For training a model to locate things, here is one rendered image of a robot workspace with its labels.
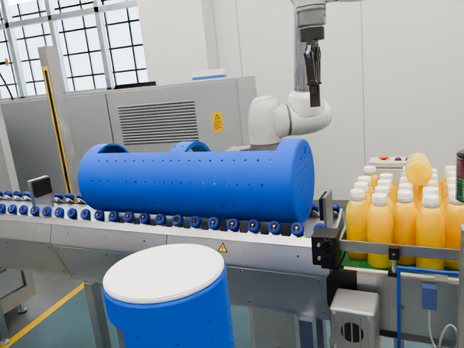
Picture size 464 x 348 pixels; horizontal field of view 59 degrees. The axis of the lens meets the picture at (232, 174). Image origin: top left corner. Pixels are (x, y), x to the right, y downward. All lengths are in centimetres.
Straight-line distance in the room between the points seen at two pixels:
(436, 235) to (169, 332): 70
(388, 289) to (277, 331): 108
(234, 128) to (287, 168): 172
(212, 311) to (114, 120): 260
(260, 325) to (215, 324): 127
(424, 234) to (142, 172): 93
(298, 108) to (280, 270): 83
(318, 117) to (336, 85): 212
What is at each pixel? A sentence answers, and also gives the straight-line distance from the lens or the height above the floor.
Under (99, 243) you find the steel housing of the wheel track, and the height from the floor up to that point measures 85.
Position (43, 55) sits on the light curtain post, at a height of 165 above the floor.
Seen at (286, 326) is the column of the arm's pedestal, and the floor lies 23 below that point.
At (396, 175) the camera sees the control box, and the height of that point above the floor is 105.
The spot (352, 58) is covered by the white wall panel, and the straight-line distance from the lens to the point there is 404.
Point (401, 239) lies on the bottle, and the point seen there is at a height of 97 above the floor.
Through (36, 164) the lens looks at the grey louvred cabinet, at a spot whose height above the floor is 88.
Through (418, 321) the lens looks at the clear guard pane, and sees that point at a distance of 120.
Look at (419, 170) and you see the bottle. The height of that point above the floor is 114.
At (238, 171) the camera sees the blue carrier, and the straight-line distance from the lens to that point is 131.
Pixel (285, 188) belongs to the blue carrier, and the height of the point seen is 111.
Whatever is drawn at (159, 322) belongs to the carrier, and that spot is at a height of 98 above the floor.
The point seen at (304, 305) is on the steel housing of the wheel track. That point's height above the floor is 68.
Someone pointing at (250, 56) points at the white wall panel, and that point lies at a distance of 419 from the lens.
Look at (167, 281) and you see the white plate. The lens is 92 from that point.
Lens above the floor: 145
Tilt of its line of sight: 13 degrees down
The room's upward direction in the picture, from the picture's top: 6 degrees counter-clockwise
